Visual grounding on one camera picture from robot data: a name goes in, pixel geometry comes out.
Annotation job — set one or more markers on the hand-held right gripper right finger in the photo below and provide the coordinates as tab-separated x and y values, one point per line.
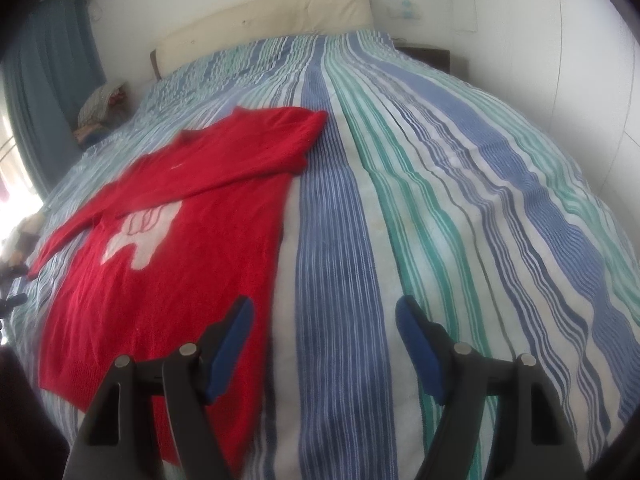
422	355

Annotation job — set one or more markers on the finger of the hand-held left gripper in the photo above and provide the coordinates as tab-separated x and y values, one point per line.
14	302

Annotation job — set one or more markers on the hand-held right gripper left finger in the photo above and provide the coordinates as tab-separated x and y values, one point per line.
227	355

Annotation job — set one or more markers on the red knitted sweater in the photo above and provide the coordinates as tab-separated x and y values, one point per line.
165	280

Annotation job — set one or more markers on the pile of mixed clothes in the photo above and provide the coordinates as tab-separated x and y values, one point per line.
97	107

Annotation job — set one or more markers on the striped blue green bed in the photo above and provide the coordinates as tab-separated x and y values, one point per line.
450	210

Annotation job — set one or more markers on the blue curtain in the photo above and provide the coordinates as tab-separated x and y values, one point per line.
50	85

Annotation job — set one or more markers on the dark wooden nightstand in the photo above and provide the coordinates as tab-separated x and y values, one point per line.
427	57

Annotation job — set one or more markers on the cream padded headboard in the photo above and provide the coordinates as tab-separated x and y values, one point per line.
270	22

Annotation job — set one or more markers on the white wardrobe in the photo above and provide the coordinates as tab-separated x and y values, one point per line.
565	35

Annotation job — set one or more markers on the wall socket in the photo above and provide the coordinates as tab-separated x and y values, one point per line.
405	8

